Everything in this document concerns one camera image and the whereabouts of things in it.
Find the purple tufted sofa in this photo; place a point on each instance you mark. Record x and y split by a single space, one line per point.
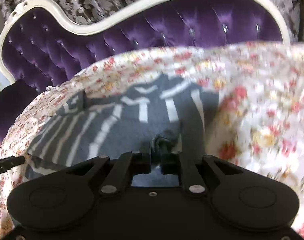
41 47

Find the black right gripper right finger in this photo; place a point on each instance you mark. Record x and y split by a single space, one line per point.
179 170

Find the floral bed sheet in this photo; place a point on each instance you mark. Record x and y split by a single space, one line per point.
258 125

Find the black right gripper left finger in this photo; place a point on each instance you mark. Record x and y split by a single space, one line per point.
128 165

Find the grey white striped cardigan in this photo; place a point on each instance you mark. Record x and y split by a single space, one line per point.
172 108

